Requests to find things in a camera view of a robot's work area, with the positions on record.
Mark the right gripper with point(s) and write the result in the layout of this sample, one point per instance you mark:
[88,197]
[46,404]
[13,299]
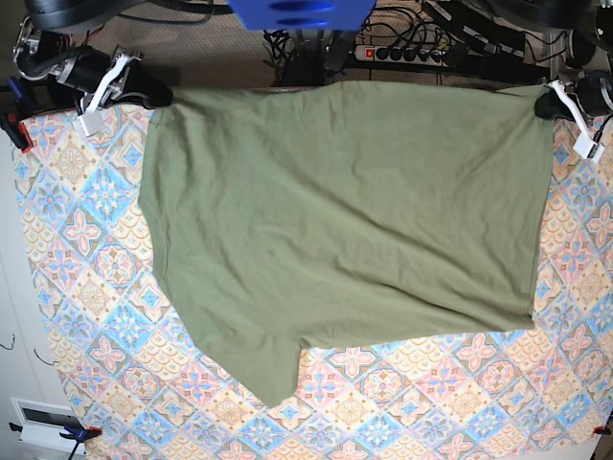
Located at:
[79,72]

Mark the orange clamp lower right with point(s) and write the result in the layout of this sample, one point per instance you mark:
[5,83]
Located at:
[602,430]

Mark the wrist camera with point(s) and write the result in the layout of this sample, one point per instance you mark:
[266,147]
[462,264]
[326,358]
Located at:
[588,149]
[88,124]

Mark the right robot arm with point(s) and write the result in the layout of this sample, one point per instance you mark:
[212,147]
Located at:
[54,44]

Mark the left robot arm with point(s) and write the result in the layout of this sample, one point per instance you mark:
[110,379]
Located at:
[585,25]

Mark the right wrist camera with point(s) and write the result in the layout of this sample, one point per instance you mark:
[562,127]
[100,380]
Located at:
[88,124]

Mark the power strip with red switch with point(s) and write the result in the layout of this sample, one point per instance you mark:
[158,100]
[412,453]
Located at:
[401,55]

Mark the patterned tile tablecloth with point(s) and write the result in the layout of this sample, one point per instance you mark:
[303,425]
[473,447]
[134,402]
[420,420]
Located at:
[128,366]

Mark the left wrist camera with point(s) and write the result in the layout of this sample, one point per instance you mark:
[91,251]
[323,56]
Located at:
[588,149]

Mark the olive green t-shirt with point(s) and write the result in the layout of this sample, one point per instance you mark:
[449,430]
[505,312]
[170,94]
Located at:
[342,216]

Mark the blue orange clamp lower left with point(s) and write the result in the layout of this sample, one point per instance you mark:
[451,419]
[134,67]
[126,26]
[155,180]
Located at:
[78,434]

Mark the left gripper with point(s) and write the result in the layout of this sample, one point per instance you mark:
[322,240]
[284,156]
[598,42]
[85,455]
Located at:
[580,99]

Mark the orange black clamp left edge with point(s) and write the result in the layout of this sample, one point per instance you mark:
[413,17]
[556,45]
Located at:
[16,131]

